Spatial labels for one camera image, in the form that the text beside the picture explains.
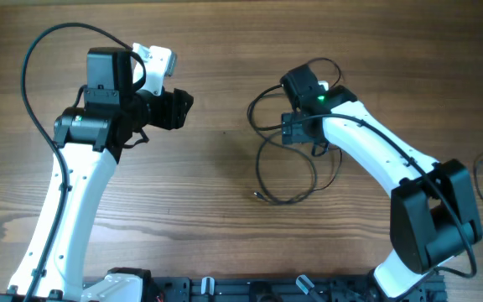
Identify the left camera black cable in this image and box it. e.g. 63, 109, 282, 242
18, 22, 148, 302

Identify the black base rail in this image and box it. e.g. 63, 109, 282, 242
148, 274, 448, 302

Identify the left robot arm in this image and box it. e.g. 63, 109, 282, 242
0, 44, 194, 301

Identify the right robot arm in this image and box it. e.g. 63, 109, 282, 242
279, 65, 483, 300

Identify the black cable bundle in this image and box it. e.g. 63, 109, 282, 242
246, 57, 345, 206

